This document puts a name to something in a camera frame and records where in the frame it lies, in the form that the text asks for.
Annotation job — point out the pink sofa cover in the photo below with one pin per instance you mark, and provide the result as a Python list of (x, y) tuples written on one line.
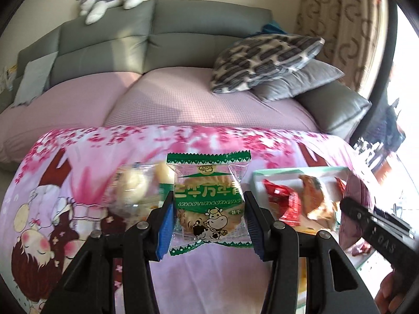
[(168, 96)]

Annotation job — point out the shallow teal-rimmed white box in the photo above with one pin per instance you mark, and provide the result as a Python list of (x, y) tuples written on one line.
[(333, 284)]

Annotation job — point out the grey sofa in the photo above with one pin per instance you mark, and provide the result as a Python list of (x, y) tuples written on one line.
[(176, 33)]

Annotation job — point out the person right hand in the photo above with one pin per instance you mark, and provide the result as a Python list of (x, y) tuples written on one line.
[(388, 292)]

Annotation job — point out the patterned beige curtain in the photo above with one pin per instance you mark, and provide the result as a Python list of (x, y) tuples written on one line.
[(354, 33)]

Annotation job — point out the small red candy packet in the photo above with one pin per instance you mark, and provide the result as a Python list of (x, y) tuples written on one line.
[(284, 203)]

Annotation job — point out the pink swiss roll packet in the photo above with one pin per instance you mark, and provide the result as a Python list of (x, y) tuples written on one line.
[(357, 200)]

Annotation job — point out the yellow jelly cup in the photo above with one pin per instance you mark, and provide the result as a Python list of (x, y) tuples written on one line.
[(163, 174)]

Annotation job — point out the clear round bun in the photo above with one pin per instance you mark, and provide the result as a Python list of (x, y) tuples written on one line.
[(133, 192)]

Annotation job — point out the large red gold snack packet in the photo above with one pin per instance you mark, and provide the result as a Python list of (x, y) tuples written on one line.
[(341, 184)]

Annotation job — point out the orange cream bread packet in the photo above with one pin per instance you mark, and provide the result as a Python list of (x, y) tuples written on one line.
[(319, 197)]

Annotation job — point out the blue cloth behind pillows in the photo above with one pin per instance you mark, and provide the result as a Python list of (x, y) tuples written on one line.
[(271, 28)]

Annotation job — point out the grey cushion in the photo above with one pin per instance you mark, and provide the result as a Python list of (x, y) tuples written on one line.
[(313, 75)]

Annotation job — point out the light grey small pillow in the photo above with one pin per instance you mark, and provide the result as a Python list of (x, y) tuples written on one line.
[(34, 80)]

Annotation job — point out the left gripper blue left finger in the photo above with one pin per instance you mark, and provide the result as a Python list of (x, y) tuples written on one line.
[(164, 226)]

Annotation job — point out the green cow biscuit packet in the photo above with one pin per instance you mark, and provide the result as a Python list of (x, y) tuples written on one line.
[(209, 200)]

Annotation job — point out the black white patterned pillow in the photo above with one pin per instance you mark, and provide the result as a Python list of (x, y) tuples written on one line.
[(261, 58)]

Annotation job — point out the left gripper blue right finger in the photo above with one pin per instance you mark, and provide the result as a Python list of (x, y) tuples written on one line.
[(256, 224)]

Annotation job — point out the pink cartoon print blanket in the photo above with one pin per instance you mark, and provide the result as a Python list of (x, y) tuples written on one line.
[(64, 251)]

